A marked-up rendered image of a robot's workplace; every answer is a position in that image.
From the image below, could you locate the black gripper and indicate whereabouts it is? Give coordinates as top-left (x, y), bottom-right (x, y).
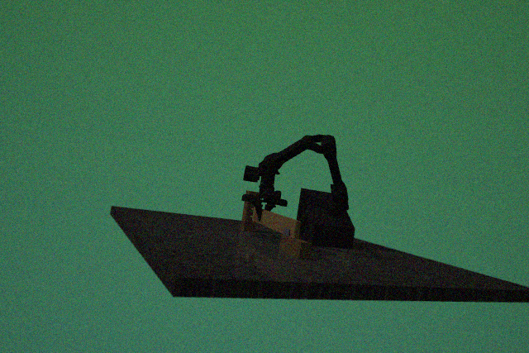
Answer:
top-left (241, 184), bottom-right (288, 221)

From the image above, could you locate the long wooden rail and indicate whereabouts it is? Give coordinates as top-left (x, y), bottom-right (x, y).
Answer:
top-left (252, 207), bottom-right (301, 239)

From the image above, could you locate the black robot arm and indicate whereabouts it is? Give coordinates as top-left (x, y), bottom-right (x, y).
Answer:
top-left (243, 135), bottom-right (349, 218)

